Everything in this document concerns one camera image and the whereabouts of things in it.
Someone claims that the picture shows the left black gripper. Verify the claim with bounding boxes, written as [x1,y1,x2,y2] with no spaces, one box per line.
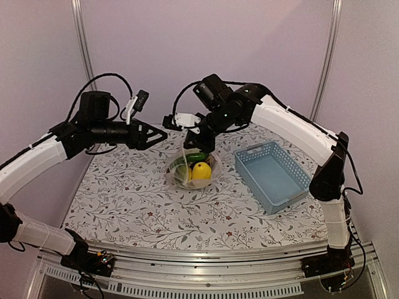
[90,118,168,150]

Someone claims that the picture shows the green fake cucumber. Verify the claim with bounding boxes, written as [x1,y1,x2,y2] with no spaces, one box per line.
[170,153,208,168]

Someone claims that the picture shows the clear zip top bag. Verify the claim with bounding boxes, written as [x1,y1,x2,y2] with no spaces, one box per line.
[165,141,222,190]

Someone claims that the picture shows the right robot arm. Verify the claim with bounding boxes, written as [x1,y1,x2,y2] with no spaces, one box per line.
[173,74,352,272]

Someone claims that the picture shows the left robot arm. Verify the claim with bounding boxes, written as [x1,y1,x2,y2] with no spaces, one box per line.
[1,90,168,270]

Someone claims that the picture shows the floral patterned table mat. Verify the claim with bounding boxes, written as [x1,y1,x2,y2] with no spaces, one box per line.
[63,125,327,250]

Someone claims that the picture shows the light blue plastic basket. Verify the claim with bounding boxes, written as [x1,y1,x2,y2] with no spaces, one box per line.
[234,141,311,215]

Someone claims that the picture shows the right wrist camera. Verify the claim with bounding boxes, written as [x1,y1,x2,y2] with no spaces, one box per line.
[162,113,201,130]

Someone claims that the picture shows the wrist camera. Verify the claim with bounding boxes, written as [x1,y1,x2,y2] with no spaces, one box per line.
[162,113,201,130]
[120,90,149,125]

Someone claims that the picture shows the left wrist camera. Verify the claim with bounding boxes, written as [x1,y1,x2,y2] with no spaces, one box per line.
[120,90,149,125]

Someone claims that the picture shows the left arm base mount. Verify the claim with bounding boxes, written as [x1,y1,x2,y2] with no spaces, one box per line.
[60,249,115,277]

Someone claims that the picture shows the aluminium rail frame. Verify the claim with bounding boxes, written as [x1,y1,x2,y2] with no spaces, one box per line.
[26,241,389,298]

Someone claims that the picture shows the left aluminium corner post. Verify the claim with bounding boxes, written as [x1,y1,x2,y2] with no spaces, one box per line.
[70,0,95,81]

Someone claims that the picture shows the aluminium corner post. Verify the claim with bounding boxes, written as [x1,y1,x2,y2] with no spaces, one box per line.
[70,0,95,81]
[310,0,343,121]

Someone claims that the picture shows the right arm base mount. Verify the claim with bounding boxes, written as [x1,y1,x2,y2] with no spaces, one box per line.
[300,247,355,278]

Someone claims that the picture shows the right aluminium corner post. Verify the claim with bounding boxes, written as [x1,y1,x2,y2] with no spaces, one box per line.
[310,0,343,121]

